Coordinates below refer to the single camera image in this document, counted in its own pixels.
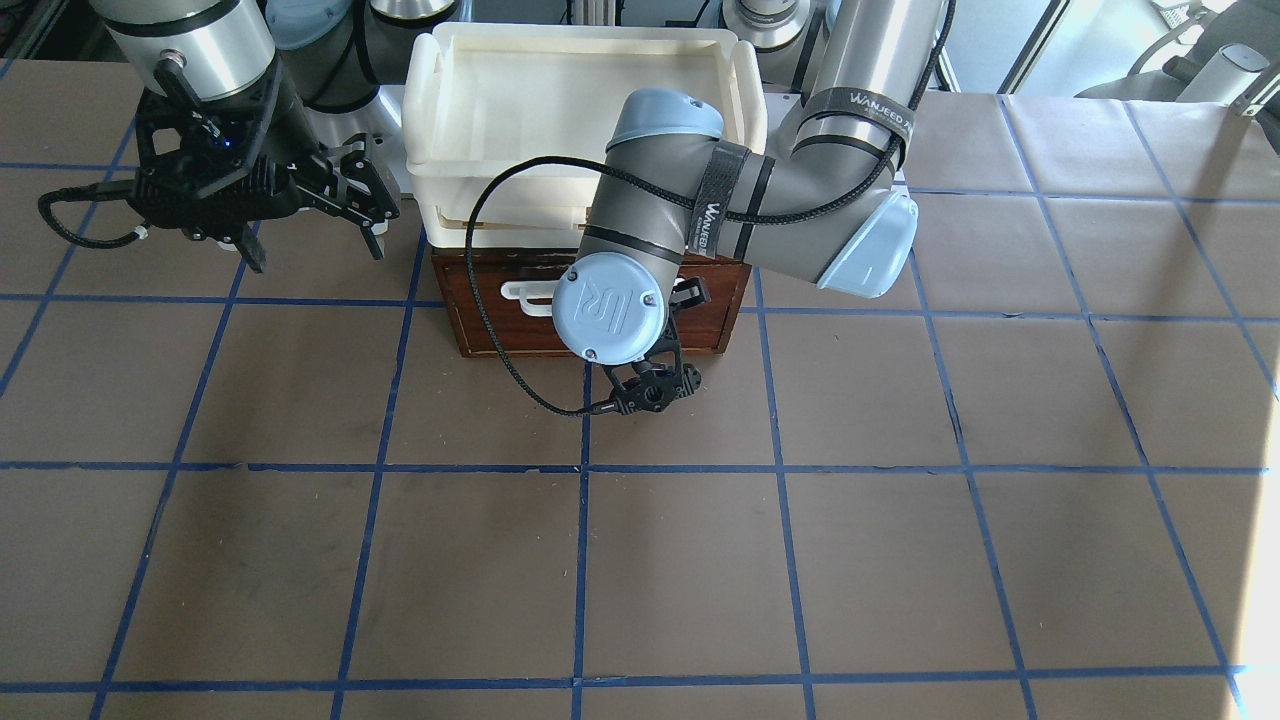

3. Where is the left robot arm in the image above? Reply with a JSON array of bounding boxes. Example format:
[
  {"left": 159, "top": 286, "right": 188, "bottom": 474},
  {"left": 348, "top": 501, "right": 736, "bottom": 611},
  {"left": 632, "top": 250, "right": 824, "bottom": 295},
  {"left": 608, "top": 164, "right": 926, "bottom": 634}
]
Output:
[{"left": 550, "top": 1, "right": 956, "bottom": 414}]

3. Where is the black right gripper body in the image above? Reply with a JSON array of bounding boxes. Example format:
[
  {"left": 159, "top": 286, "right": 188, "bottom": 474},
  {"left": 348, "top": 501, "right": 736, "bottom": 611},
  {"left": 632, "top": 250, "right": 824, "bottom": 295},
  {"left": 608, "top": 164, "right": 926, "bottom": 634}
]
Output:
[{"left": 131, "top": 70, "right": 401, "bottom": 249}]

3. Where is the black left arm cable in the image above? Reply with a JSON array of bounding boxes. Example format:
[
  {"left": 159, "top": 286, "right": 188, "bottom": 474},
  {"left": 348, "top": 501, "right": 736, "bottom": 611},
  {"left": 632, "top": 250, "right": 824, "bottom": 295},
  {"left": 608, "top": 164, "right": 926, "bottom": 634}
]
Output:
[{"left": 465, "top": 0, "right": 956, "bottom": 418}]

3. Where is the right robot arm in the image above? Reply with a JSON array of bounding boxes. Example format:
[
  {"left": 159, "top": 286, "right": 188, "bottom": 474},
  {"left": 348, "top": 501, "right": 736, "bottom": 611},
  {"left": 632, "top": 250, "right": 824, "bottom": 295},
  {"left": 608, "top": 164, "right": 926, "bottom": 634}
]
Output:
[{"left": 91, "top": 1, "right": 470, "bottom": 272}]

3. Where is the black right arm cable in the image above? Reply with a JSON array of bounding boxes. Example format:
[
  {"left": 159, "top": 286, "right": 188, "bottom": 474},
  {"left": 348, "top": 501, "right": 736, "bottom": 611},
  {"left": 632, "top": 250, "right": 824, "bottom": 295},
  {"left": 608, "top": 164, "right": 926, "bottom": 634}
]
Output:
[{"left": 38, "top": 184, "right": 151, "bottom": 250}]

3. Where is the dark brown wooden cabinet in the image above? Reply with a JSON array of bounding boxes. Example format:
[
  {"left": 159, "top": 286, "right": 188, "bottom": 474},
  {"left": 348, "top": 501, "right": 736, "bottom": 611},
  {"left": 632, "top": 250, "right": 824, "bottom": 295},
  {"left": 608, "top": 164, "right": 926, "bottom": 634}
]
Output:
[{"left": 431, "top": 249, "right": 753, "bottom": 359}]

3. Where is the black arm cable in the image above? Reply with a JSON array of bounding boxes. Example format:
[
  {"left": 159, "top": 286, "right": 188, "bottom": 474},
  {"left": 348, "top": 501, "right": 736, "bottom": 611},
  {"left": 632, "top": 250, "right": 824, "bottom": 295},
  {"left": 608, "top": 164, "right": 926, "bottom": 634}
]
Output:
[
  {"left": 38, "top": 184, "right": 151, "bottom": 250},
  {"left": 465, "top": 0, "right": 956, "bottom": 418}
]

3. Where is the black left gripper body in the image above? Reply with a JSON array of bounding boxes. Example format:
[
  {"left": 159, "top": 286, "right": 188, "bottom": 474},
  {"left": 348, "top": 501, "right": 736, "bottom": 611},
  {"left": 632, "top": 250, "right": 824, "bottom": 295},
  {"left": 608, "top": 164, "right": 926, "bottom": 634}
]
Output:
[{"left": 605, "top": 277, "right": 710, "bottom": 415}]

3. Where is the cream plastic tray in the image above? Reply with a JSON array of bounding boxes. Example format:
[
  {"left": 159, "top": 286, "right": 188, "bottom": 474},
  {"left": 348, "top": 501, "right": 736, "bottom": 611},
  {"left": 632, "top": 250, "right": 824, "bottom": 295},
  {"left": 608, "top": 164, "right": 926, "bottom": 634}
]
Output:
[{"left": 402, "top": 22, "right": 768, "bottom": 250}]

